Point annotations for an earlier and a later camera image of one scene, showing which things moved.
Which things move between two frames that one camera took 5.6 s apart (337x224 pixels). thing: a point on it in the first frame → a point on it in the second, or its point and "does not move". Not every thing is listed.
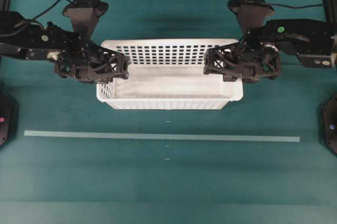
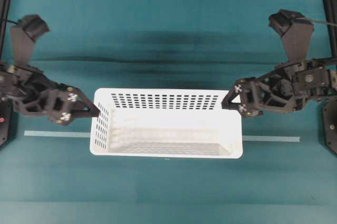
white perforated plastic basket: [167, 75] → [165, 123]
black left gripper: [81, 61] → [31, 93]
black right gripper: [253, 60] → [288, 87]
